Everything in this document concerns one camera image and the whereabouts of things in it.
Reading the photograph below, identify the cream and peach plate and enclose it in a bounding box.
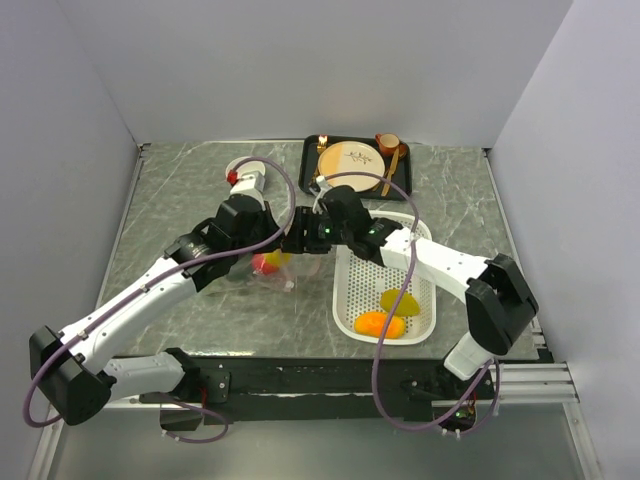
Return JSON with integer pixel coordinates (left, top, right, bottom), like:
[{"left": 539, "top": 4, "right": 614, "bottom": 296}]
[{"left": 318, "top": 141, "right": 385, "bottom": 192}]

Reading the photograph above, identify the gold fork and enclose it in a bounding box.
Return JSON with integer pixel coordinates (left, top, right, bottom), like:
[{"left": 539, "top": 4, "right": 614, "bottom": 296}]
[{"left": 309, "top": 135, "right": 328, "bottom": 186}]

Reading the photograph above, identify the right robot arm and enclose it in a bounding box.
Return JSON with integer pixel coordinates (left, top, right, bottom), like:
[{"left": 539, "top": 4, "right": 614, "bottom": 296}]
[{"left": 281, "top": 186, "right": 539, "bottom": 398}]

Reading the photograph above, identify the red strawberry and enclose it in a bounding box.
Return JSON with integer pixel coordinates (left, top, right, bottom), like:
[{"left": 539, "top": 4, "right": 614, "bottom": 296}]
[{"left": 251, "top": 254, "right": 280, "bottom": 276}]

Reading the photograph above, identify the gold spoon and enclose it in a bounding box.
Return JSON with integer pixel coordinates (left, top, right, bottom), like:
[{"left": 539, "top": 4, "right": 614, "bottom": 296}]
[{"left": 374, "top": 143, "right": 409, "bottom": 197}]

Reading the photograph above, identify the purple cable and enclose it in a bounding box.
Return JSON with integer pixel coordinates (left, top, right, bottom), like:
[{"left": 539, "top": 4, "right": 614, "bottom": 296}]
[
  {"left": 22, "top": 157, "right": 296, "bottom": 445},
  {"left": 319, "top": 172, "right": 501, "bottom": 437}
]

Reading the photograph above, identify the white plastic basket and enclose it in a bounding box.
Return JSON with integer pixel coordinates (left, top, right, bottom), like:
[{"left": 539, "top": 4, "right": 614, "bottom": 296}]
[{"left": 332, "top": 210, "right": 439, "bottom": 347}]

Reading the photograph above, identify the white and brown bowl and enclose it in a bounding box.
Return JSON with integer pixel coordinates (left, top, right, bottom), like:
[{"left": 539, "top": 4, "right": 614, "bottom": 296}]
[{"left": 225, "top": 156, "right": 266, "bottom": 191}]

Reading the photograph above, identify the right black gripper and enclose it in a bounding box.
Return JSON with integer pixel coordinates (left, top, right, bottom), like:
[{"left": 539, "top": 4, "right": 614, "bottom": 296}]
[{"left": 277, "top": 206, "right": 352, "bottom": 255}]

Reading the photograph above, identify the clear zip top bag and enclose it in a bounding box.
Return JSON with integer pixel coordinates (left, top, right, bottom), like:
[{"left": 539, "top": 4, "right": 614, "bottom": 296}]
[{"left": 219, "top": 209, "right": 321, "bottom": 296}]

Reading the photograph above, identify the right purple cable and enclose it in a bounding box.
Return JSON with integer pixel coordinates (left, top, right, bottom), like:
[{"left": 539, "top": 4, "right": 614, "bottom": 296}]
[{"left": 319, "top": 172, "right": 501, "bottom": 437}]

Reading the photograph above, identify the gold knife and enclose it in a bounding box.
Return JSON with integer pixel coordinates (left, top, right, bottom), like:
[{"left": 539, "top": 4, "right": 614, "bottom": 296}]
[{"left": 381, "top": 146, "right": 400, "bottom": 197}]

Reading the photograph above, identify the aluminium rail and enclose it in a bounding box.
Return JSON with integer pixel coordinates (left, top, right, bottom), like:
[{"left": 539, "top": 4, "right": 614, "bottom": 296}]
[{"left": 101, "top": 358, "right": 575, "bottom": 410}]

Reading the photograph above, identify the small brown cup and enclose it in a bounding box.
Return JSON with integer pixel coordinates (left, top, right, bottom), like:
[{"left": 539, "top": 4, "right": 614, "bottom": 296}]
[{"left": 375, "top": 133, "right": 400, "bottom": 156}]

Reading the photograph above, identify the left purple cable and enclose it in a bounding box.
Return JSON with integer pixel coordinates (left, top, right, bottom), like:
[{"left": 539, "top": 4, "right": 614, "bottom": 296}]
[{"left": 22, "top": 157, "right": 296, "bottom": 445}]

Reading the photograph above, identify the yellow-green mango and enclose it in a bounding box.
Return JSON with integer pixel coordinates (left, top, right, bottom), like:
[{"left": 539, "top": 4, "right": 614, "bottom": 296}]
[{"left": 379, "top": 289, "right": 421, "bottom": 317}]

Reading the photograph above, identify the orange mango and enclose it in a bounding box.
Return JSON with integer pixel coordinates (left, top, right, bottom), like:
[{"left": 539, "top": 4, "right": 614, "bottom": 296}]
[{"left": 353, "top": 311, "right": 406, "bottom": 339}]

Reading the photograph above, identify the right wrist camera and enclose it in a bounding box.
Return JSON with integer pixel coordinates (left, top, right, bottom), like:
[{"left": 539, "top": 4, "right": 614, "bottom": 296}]
[{"left": 310, "top": 175, "right": 332, "bottom": 214}]

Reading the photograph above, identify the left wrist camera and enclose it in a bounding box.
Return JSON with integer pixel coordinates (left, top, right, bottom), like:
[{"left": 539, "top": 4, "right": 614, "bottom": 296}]
[{"left": 226, "top": 170, "right": 265, "bottom": 202}]

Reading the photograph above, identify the yellow bell pepper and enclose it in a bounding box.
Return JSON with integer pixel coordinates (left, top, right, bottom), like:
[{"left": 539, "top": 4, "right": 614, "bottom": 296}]
[{"left": 264, "top": 251, "right": 291, "bottom": 268}]

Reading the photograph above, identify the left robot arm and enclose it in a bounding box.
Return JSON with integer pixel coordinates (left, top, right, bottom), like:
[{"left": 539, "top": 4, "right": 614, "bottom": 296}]
[{"left": 28, "top": 194, "right": 283, "bottom": 426}]

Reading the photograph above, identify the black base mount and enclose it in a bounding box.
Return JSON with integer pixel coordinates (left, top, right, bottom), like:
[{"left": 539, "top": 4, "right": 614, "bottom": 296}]
[{"left": 170, "top": 356, "right": 471, "bottom": 423}]

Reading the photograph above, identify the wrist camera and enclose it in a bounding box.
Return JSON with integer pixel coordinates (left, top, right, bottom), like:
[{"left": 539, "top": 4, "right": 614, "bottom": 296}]
[
  {"left": 226, "top": 170, "right": 265, "bottom": 202},
  {"left": 310, "top": 175, "right": 332, "bottom": 214}
]

